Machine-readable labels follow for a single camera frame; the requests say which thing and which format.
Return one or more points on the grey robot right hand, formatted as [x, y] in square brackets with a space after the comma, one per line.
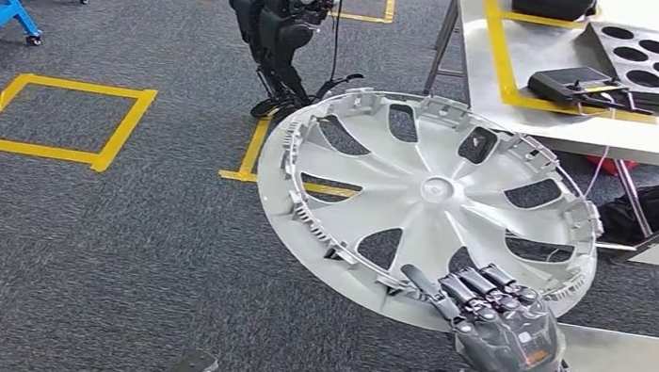
[511, 345]

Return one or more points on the grey plastic wheel hubcap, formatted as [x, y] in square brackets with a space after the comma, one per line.
[435, 191]

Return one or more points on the black bag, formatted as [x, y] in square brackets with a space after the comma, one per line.
[640, 216]

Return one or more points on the red object under table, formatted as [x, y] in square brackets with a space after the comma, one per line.
[608, 166]

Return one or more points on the white table with steel top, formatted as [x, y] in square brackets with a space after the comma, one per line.
[624, 136]

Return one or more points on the black handheld controller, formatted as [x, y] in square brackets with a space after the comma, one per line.
[562, 84]

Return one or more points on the yellow tape on white table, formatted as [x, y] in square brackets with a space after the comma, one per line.
[498, 42]

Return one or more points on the plain black case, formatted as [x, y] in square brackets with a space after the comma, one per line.
[553, 1]

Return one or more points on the black humanoid robot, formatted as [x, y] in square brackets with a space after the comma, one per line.
[274, 20]

